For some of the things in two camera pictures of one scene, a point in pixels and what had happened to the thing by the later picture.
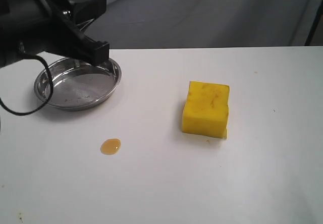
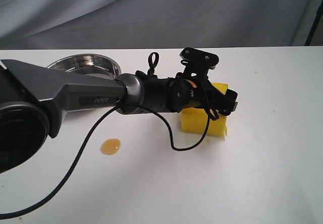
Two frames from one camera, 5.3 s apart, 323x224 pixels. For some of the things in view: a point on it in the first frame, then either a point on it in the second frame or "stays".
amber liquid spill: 110,146 stays
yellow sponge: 205,112 stays
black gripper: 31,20 to 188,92
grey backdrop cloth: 199,14 stays
